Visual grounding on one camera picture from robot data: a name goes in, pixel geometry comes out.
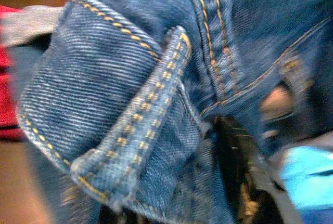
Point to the blue denim shorts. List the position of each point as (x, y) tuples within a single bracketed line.
[(104, 78)]

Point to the red cloth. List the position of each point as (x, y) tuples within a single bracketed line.
[(6, 99)]

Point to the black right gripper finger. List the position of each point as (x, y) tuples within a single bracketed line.
[(239, 161)]

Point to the blue box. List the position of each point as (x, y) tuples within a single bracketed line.
[(307, 161)]

